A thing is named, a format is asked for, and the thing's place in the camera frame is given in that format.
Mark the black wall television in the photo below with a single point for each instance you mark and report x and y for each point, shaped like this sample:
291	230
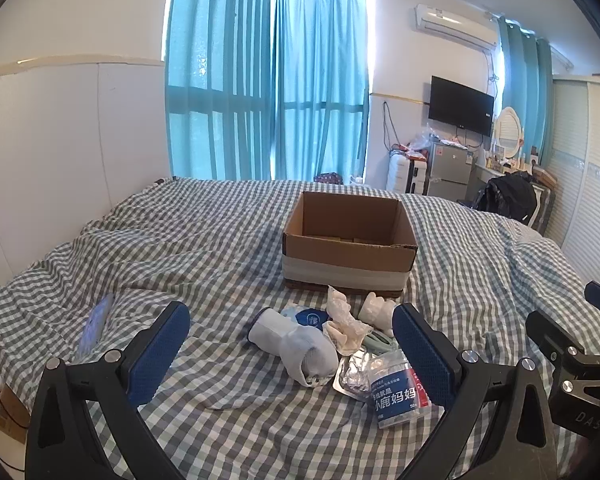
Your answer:
460	105

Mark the silver suitcase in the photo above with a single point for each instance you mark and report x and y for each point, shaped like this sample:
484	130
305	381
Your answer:
417	176

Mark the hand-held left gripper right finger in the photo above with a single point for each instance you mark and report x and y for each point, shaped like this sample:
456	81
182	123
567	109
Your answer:
422	355

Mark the white wardrobe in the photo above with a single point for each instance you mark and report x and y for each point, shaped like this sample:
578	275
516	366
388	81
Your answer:
585	170

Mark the clear plastic bag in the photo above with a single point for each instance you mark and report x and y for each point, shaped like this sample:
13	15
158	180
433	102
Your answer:
425	140

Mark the black jacket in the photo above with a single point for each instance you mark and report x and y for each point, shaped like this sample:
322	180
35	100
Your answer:
510	195

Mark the narrow teal window curtain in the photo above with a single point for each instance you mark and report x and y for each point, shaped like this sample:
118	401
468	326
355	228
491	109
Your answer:
320	85

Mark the small white bottle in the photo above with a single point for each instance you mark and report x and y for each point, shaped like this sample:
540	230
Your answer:
375	310

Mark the teal corner curtain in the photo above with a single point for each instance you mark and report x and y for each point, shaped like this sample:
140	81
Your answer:
522	90

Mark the silver foil blister pack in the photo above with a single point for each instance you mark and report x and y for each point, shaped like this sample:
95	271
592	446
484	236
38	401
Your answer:
355	375

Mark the small cardboard box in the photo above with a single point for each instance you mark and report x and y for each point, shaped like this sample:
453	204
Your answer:
10	412

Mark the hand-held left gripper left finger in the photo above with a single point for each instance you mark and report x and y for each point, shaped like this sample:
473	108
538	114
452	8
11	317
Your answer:
160	350

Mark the white air conditioner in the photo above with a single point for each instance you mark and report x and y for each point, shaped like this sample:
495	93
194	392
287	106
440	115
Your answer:
455	25

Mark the patterned dark bag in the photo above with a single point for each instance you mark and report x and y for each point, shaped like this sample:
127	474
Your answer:
328	178

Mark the white sock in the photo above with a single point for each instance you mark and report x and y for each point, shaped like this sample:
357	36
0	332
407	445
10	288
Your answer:
300	347

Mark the smartphone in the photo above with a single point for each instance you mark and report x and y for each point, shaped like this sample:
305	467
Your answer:
95	327

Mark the white oval mirror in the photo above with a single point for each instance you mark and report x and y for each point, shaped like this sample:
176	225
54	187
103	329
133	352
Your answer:
509	130

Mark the green plastic hanger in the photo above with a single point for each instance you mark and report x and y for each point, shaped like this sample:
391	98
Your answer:
380	342

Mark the wide teal curtain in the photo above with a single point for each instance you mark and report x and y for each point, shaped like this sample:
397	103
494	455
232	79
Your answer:
215	75

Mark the silver mini fridge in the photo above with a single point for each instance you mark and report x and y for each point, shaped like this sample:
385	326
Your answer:
450	170

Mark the white dressing table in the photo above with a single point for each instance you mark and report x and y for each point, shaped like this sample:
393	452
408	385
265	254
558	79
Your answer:
485	177

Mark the white suitcase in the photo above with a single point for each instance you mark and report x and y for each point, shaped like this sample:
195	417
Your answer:
396	172

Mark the packet with round blue label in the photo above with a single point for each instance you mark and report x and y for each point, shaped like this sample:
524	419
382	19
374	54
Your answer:
310	319

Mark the grey checked blanket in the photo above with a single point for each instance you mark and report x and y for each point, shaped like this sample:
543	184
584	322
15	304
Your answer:
205	240

